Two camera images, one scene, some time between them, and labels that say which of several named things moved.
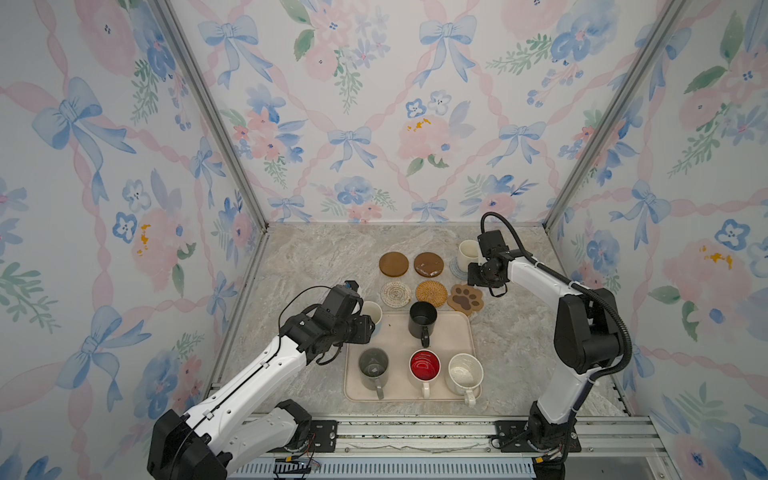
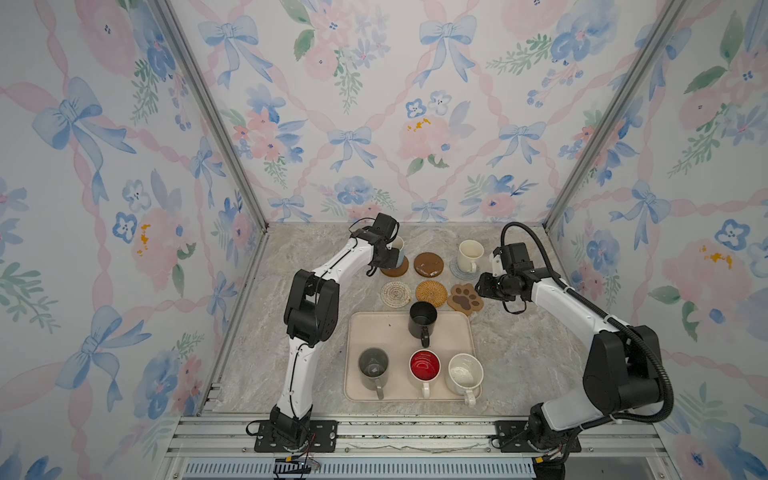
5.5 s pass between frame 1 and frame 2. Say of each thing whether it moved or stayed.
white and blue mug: moved
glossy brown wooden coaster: stayed
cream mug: stayed
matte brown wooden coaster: stayed
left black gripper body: moved
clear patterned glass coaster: stayed
